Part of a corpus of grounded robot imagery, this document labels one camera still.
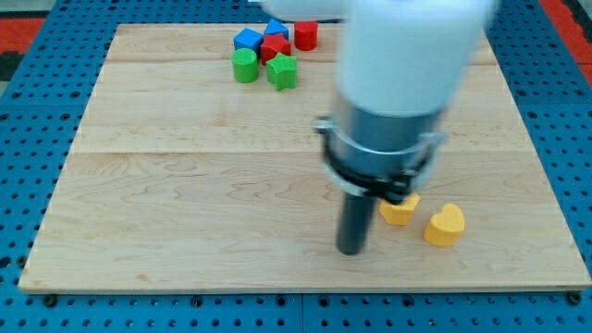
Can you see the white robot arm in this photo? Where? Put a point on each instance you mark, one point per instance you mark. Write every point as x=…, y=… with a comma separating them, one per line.
x=399, y=64

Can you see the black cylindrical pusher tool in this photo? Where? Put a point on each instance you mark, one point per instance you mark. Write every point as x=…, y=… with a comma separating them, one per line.
x=354, y=223

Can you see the green star block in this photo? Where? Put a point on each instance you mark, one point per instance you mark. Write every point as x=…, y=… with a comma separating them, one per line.
x=281, y=71

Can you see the yellow pentagon block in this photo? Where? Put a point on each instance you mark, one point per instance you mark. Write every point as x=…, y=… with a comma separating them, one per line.
x=399, y=214

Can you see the wooden board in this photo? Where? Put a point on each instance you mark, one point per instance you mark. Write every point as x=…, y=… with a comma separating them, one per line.
x=182, y=181

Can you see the green cylinder block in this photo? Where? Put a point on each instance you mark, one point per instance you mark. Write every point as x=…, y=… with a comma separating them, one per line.
x=245, y=65

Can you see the red star block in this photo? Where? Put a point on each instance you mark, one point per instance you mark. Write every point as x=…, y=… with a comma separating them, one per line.
x=272, y=45

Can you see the red cylinder block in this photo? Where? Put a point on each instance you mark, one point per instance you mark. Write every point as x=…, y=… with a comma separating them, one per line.
x=305, y=35

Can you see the blue cube block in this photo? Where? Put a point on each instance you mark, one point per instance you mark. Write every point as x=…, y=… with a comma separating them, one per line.
x=248, y=39

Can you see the blue triangular block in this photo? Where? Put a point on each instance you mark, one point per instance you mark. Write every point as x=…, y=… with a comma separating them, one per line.
x=274, y=27

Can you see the yellow heart block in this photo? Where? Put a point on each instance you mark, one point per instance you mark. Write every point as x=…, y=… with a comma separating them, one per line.
x=445, y=228

